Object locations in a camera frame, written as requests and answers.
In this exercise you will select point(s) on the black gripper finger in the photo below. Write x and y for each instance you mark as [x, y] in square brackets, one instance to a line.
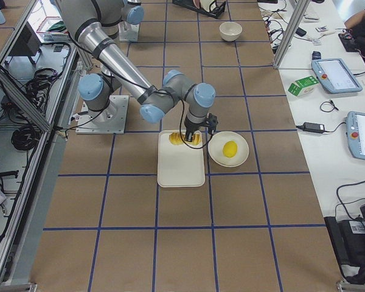
[189, 136]

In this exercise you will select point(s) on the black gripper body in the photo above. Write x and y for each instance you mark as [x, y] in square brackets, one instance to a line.
[190, 126]

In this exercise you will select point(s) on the yellow sliced bread loaf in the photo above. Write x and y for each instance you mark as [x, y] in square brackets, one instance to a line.
[177, 138]

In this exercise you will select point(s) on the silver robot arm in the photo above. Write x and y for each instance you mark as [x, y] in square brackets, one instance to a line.
[132, 16]
[86, 22]

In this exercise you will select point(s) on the cream round plate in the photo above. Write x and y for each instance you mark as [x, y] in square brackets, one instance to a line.
[216, 144]

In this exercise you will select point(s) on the cream rectangular tray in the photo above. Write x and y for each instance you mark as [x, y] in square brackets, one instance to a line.
[180, 165]

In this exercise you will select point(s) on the yellow lemon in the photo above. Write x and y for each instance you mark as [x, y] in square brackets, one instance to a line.
[230, 149]

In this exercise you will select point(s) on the cream bowl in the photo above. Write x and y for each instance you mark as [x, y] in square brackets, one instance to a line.
[230, 31]

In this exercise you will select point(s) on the black power adapter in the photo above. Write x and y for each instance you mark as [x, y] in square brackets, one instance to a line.
[314, 127]

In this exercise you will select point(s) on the black dish rack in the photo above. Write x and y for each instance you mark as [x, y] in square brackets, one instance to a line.
[211, 9]

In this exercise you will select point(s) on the green white carton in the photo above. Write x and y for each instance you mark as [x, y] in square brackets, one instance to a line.
[303, 86]

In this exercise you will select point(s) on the black smartphone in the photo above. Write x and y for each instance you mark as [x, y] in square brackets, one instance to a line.
[300, 32]

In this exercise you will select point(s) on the far blue teach pendant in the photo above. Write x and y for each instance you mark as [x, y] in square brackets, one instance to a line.
[334, 76]

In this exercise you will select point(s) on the blue teach pendant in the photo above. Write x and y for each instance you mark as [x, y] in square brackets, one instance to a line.
[334, 76]
[355, 123]

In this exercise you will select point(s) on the near blue teach pendant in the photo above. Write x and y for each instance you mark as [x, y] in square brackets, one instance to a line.
[355, 123]

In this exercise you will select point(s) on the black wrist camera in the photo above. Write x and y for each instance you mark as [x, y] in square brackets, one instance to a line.
[212, 122]

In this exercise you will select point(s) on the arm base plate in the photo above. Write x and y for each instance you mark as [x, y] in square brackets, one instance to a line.
[128, 32]
[109, 121]

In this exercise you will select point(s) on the aluminium frame post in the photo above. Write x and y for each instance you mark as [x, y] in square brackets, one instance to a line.
[292, 26]

